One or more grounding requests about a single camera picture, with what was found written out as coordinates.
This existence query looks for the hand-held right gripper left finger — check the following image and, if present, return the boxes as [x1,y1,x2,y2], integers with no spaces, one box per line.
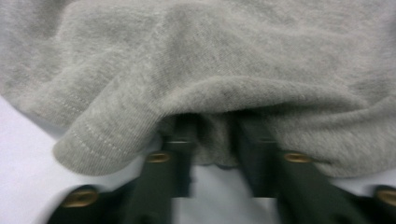
[162,113,195,199]

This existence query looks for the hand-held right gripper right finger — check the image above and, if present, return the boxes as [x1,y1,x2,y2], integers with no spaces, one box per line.
[232,110,281,199]

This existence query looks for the grey pants with white piping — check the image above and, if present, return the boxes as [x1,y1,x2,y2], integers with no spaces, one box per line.
[0,0,396,178]

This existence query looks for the white table cover sheet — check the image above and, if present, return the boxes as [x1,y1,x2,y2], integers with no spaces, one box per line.
[0,96,396,224]

